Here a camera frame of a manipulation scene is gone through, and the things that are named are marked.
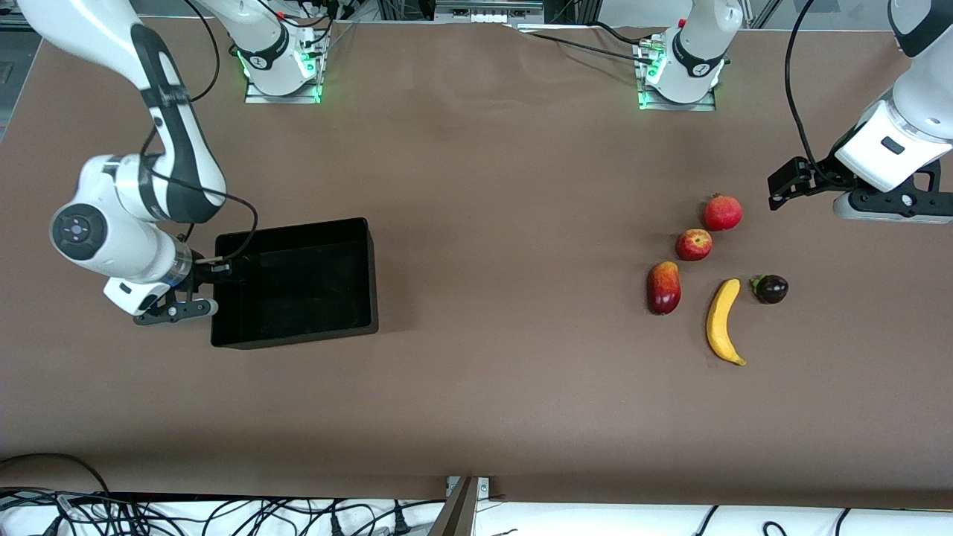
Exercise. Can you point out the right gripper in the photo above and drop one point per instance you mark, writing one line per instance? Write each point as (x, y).
(199, 269)

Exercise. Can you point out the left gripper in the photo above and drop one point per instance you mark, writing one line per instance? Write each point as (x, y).
(819, 179)

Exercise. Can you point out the black plastic box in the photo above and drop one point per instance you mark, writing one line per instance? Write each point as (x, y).
(298, 286)

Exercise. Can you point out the red yellow apple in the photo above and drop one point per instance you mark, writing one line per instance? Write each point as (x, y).
(693, 245)

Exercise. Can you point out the yellow banana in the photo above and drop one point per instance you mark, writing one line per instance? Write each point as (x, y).
(721, 320)

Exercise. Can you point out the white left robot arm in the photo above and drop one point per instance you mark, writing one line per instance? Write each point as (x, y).
(692, 67)

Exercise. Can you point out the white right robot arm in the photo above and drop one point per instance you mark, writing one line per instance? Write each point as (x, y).
(97, 223)

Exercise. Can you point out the red pomegranate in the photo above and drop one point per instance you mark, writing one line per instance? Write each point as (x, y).
(723, 213)

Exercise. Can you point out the dark purple eggplant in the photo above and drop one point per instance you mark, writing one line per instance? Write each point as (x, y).
(771, 289)

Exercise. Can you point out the red yellow mango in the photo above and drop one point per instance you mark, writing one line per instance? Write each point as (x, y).
(663, 289)

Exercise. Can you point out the white power strip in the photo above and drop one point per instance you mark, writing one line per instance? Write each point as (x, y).
(488, 11)

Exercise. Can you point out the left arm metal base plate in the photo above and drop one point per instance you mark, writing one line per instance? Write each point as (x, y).
(670, 106)

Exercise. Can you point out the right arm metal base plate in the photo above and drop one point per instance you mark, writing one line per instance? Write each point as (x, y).
(257, 96)

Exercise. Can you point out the aluminium frame rail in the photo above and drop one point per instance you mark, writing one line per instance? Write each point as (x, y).
(15, 22)

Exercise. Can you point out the grey metal post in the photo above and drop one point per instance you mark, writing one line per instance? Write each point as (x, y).
(454, 514)

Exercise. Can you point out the small metal bracket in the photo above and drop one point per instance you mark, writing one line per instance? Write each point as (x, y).
(482, 487)

